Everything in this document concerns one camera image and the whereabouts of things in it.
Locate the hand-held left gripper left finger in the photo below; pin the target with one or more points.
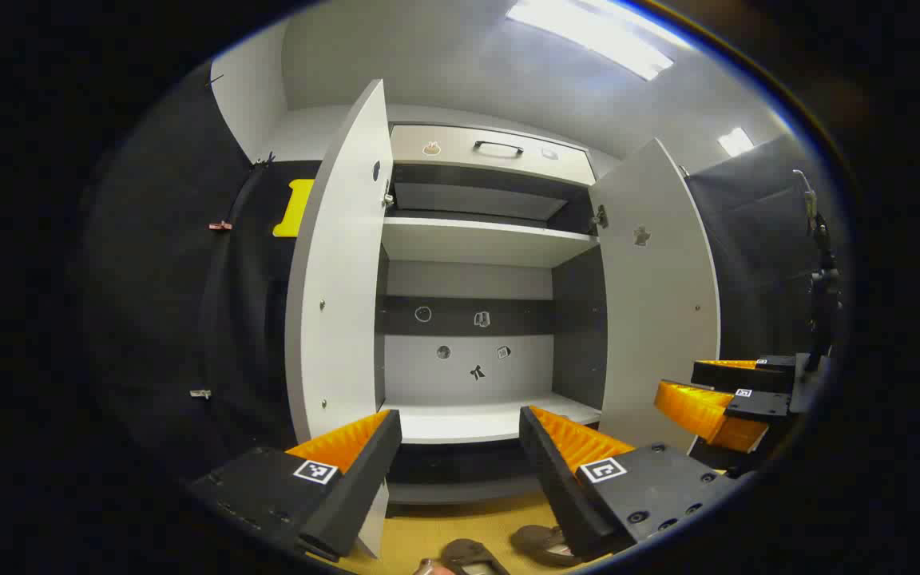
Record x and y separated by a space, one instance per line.
356 495

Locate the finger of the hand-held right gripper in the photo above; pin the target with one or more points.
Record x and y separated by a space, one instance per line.
757 404
739 377

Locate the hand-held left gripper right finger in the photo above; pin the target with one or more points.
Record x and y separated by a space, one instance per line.
556 479

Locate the brown fuzzy shoe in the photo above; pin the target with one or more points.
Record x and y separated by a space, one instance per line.
540 543
468 559

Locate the white cabinet door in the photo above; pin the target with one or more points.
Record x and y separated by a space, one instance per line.
340 279
660 319

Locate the white and grey shoe cabinet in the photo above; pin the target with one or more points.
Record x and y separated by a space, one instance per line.
484 239

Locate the metal door hinge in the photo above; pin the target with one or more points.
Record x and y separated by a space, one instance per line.
600 216
388 196

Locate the small ceiling light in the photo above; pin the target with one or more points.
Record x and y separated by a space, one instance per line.
735 141

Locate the copper cloth clip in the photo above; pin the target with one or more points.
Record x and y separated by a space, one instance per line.
220 226

